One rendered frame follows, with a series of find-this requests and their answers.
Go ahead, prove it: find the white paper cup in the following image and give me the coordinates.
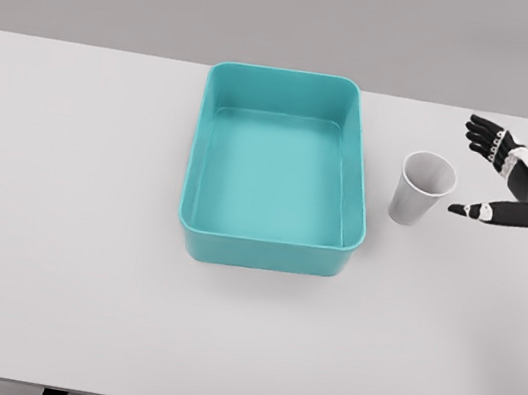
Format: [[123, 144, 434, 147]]
[[385, 146, 461, 234]]

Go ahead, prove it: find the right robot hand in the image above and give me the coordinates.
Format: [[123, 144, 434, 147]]
[[445, 111, 528, 236]]

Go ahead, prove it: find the teal plastic basket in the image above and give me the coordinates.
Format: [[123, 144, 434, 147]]
[[170, 52, 392, 289]]

